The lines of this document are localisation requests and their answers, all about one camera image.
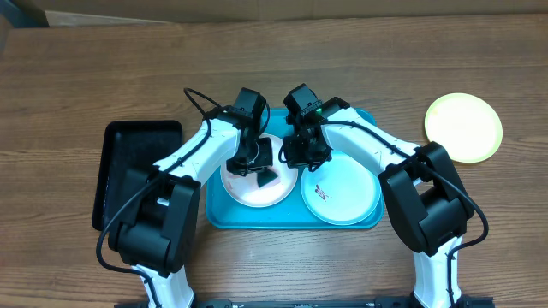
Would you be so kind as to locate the light blue plate with stain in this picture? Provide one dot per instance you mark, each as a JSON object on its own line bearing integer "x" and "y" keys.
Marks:
{"x": 343, "y": 193}

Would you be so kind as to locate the black rectangular tray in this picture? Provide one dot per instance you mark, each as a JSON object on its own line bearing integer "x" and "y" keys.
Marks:
{"x": 130, "y": 144}

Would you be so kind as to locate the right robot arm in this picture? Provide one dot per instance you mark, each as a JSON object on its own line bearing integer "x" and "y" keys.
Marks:
{"x": 426, "y": 201}

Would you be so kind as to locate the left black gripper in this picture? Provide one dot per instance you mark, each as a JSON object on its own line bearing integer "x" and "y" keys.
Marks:
{"x": 264, "y": 160}

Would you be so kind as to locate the yellow-green plate with stain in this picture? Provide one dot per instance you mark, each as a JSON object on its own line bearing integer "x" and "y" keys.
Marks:
{"x": 468, "y": 128}

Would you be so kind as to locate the green and pink sponge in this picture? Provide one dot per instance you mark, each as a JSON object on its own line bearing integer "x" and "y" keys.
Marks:
{"x": 266, "y": 176}

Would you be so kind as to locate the teal plastic serving tray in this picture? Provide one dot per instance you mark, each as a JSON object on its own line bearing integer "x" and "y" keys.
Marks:
{"x": 291, "y": 213}

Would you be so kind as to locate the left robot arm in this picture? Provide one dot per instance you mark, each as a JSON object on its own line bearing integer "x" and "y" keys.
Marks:
{"x": 152, "y": 231}

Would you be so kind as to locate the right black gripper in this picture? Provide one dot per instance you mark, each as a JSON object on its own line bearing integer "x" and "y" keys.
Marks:
{"x": 299, "y": 159}

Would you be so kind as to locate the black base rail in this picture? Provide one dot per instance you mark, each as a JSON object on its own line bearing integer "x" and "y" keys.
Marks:
{"x": 379, "y": 302}

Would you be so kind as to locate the white plate with stain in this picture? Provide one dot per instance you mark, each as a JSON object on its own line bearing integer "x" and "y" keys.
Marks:
{"x": 245, "y": 189}

